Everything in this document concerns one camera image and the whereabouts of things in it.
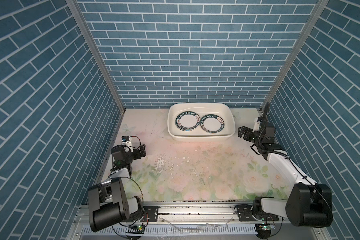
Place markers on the white slotted cable duct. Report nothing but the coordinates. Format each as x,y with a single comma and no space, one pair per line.
176,230

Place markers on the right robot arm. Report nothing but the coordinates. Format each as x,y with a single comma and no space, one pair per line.
309,204

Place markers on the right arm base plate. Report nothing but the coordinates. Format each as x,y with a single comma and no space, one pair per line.
246,213

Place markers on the aluminium rail frame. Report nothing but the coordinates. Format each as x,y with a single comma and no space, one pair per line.
203,213

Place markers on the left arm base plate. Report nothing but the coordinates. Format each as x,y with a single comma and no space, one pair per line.
151,212

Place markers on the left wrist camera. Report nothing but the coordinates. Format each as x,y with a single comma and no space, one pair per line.
127,143

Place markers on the small green rim plate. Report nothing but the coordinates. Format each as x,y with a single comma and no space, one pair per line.
187,121

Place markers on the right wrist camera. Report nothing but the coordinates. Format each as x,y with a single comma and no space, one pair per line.
261,122

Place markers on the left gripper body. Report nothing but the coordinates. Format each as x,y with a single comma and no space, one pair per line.
134,155

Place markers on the white plastic bin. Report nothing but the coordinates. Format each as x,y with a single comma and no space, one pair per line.
198,134

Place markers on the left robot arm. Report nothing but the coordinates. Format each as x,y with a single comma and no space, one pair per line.
108,201

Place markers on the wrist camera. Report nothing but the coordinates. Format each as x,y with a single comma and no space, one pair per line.
261,122
127,143

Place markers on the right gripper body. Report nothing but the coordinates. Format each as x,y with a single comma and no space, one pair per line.
251,136

